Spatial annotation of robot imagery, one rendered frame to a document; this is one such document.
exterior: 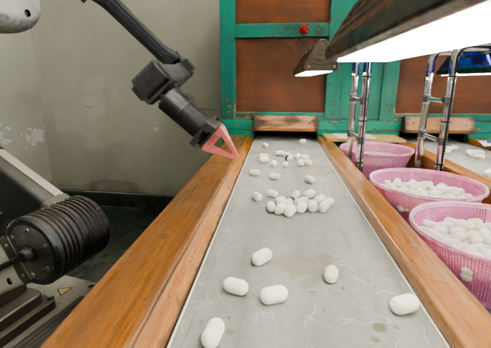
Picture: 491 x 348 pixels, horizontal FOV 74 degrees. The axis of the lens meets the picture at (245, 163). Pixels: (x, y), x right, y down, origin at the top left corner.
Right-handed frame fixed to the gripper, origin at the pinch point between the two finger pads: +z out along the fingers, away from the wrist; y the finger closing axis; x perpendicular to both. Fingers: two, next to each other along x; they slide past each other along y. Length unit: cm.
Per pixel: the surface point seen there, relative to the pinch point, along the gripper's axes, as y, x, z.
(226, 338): -42.0, 6.0, 10.8
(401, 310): -36.9, -8.0, 25.6
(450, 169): 27, -33, 53
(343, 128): 86, -23, 35
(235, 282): -34.3, 4.4, 9.7
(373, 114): 87, -36, 41
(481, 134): 86, -61, 83
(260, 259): -27.5, 2.9, 12.2
